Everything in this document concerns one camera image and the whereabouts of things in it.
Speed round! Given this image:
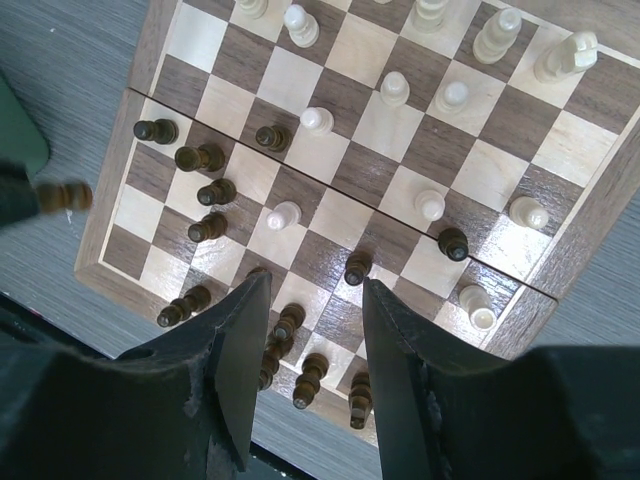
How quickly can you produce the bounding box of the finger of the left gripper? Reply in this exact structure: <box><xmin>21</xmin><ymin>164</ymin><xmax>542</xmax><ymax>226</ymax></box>
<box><xmin>0</xmin><ymin>159</ymin><xmax>40</xmax><ymax>229</ymax></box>

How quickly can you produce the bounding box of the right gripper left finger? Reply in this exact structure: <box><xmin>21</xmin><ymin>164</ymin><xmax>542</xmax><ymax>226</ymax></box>
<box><xmin>0</xmin><ymin>270</ymin><xmax>273</xmax><ymax>480</ymax></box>

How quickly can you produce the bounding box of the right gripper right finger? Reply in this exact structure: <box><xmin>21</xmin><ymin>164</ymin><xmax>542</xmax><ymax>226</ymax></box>
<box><xmin>362</xmin><ymin>279</ymin><xmax>639</xmax><ymax>479</ymax></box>

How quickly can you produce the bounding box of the dark bishop edge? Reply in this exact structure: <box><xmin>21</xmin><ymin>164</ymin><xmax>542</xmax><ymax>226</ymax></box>
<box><xmin>35</xmin><ymin>181</ymin><xmax>93</xmax><ymax>214</ymax></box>

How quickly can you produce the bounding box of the dark chess pawn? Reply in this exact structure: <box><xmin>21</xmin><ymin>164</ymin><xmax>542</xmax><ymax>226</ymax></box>
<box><xmin>157</xmin><ymin>285</ymin><xmax>211</xmax><ymax>328</ymax></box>

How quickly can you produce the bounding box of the dark chess piece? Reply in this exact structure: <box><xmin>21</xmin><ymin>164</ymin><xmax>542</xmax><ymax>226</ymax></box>
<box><xmin>187</xmin><ymin>212</ymin><xmax>228</xmax><ymax>243</ymax></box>
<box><xmin>133</xmin><ymin>119</ymin><xmax>179</xmax><ymax>145</ymax></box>
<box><xmin>174</xmin><ymin>144</ymin><xmax>226</xmax><ymax>172</ymax></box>
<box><xmin>196</xmin><ymin>178</ymin><xmax>237</xmax><ymax>206</ymax></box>

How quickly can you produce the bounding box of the white pawn mid board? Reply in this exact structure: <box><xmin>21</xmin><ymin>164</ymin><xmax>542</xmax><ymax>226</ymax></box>
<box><xmin>266</xmin><ymin>201</ymin><xmax>302</xmax><ymax>231</ymax></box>

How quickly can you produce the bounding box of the wooden chess board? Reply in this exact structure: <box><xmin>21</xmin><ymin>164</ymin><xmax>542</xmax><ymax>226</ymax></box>
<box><xmin>75</xmin><ymin>1</ymin><xmax>639</xmax><ymax>433</ymax></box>

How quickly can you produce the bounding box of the green plastic tray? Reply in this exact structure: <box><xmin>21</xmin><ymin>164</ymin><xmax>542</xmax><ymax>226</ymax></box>
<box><xmin>1</xmin><ymin>74</ymin><xmax>50</xmax><ymax>178</ymax></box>

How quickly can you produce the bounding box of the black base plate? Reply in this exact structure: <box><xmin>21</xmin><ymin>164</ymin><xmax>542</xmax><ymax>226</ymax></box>
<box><xmin>0</xmin><ymin>292</ymin><xmax>386</xmax><ymax>480</ymax></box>

